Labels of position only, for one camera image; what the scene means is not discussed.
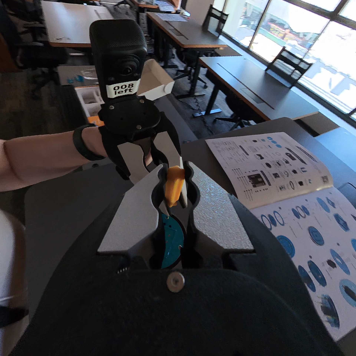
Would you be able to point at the black slatted chair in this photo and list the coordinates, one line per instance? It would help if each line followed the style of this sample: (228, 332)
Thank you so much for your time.
(215, 16)
(299, 63)

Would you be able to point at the printed instruction booklet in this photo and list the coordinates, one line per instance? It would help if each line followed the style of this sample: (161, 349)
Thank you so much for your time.
(278, 172)

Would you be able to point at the small blue metal parts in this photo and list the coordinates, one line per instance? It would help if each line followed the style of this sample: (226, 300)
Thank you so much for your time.
(76, 79)

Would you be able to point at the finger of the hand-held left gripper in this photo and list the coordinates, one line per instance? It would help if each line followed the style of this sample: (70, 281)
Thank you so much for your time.
(168, 147)
(130, 158)

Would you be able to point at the printed paper sheet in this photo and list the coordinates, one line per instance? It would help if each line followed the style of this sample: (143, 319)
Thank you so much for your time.
(172, 17)

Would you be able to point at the white cardboard tray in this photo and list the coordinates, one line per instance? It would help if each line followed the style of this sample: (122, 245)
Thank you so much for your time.
(155, 78)

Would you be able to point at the dark grey desk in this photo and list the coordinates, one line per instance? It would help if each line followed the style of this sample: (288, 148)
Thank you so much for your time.
(69, 208)

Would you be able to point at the large window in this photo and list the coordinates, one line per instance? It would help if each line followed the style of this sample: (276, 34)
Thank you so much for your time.
(292, 27)

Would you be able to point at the person's left hand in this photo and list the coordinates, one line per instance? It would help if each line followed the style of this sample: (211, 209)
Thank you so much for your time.
(96, 141)

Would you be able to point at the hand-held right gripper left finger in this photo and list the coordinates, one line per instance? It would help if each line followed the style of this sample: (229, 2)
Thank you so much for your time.
(130, 222)

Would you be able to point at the black office chair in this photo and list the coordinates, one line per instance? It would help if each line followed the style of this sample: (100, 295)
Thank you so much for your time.
(33, 36)
(192, 64)
(239, 108)

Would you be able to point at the dark side desk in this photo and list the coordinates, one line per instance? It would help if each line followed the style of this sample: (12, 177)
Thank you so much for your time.
(172, 116)

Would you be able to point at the white foam packaging insert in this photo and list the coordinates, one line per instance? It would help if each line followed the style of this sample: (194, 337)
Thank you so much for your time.
(89, 100)

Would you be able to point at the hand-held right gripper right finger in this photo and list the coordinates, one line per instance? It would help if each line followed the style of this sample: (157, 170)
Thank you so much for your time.
(219, 222)

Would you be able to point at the black wristband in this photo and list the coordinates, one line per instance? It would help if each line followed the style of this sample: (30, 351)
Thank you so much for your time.
(79, 147)

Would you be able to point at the person's left forearm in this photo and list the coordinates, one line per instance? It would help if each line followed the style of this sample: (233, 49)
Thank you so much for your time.
(41, 161)

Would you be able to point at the blue round bracket base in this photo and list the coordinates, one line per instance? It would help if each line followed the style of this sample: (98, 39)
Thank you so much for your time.
(172, 239)

